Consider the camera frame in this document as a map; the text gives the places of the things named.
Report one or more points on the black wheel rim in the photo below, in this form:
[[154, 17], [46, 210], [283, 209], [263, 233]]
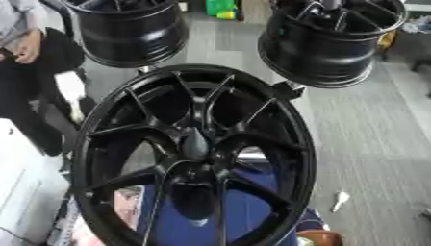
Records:
[[135, 35], [320, 51]]

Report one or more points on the person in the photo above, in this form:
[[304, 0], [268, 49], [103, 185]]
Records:
[[28, 80]]

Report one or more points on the green and yellow container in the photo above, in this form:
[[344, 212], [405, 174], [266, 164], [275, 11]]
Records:
[[221, 9]]

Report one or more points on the black spoked wheel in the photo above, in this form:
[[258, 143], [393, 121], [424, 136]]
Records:
[[140, 128]]

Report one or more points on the brown object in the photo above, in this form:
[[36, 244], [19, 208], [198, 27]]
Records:
[[321, 238]]

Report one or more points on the white pin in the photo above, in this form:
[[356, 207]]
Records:
[[339, 200]]

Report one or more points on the blue stand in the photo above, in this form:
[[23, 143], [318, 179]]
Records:
[[247, 205]]

